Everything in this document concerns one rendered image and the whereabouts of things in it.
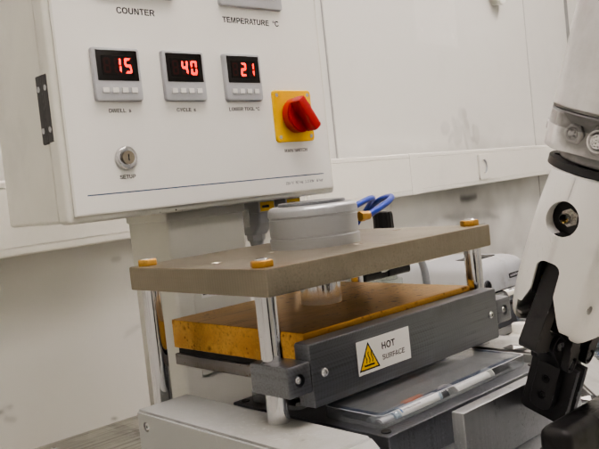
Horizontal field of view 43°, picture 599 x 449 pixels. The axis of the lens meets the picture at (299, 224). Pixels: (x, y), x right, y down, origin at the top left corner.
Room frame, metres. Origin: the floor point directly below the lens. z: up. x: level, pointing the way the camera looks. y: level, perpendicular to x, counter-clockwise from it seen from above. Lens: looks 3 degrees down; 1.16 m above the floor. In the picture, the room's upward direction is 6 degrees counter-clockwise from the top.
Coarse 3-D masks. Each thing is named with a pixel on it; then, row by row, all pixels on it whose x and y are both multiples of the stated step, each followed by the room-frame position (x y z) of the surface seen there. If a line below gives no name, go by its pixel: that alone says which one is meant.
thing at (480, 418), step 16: (512, 384) 0.52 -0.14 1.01; (480, 400) 0.49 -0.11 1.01; (496, 400) 0.49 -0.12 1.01; (512, 400) 0.51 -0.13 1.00; (464, 416) 0.47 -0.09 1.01; (480, 416) 0.48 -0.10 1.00; (496, 416) 0.49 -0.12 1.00; (512, 416) 0.51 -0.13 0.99; (528, 416) 0.52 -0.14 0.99; (464, 432) 0.47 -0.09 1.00; (480, 432) 0.48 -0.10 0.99; (496, 432) 0.49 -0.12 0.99; (512, 432) 0.50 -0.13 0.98; (528, 432) 0.52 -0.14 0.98; (448, 448) 0.52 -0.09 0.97; (464, 448) 0.47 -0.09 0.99; (480, 448) 0.48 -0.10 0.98; (496, 448) 0.49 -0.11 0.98; (512, 448) 0.50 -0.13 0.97; (528, 448) 0.50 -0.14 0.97
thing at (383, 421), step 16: (496, 368) 0.59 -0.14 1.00; (512, 368) 0.61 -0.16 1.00; (464, 384) 0.56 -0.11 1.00; (480, 384) 0.58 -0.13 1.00; (336, 400) 0.55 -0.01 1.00; (432, 400) 0.54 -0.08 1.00; (336, 416) 0.53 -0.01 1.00; (352, 416) 0.52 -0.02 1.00; (368, 416) 0.51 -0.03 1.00; (384, 416) 0.50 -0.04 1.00; (400, 416) 0.51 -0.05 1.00
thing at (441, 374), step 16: (464, 352) 0.65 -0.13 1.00; (480, 352) 0.64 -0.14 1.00; (496, 352) 0.64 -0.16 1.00; (432, 368) 0.61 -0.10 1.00; (448, 368) 0.60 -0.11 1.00; (464, 368) 0.60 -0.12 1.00; (480, 368) 0.59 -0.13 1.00; (384, 384) 0.58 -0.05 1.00; (400, 384) 0.57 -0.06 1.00; (416, 384) 0.57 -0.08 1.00; (432, 384) 0.56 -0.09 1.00; (448, 384) 0.56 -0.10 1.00; (352, 400) 0.54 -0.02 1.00; (368, 400) 0.54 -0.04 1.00; (384, 400) 0.53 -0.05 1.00; (400, 400) 0.53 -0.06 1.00; (416, 400) 0.53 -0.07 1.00
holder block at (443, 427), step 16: (528, 368) 0.61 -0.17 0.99; (496, 384) 0.58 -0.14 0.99; (240, 400) 0.61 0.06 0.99; (448, 400) 0.55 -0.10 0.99; (464, 400) 0.54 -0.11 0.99; (304, 416) 0.55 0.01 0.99; (320, 416) 0.54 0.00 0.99; (416, 416) 0.52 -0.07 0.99; (432, 416) 0.52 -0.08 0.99; (448, 416) 0.53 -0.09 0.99; (368, 432) 0.50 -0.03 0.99; (384, 432) 0.49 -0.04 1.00; (400, 432) 0.49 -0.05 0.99; (416, 432) 0.50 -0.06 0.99; (432, 432) 0.51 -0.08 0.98; (448, 432) 0.53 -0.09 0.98; (384, 448) 0.49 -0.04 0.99; (400, 448) 0.49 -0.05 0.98; (416, 448) 0.50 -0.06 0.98; (432, 448) 0.51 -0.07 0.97
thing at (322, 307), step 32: (320, 288) 0.65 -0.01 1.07; (352, 288) 0.73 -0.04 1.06; (384, 288) 0.71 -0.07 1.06; (416, 288) 0.69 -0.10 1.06; (448, 288) 0.67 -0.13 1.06; (192, 320) 0.64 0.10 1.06; (224, 320) 0.62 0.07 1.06; (256, 320) 0.61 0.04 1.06; (288, 320) 0.59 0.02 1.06; (320, 320) 0.58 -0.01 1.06; (352, 320) 0.57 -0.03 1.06; (192, 352) 0.64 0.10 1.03; (224, 352) 0.60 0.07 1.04; (256, 352) 0.57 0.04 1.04; (288, 352) 0.55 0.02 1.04
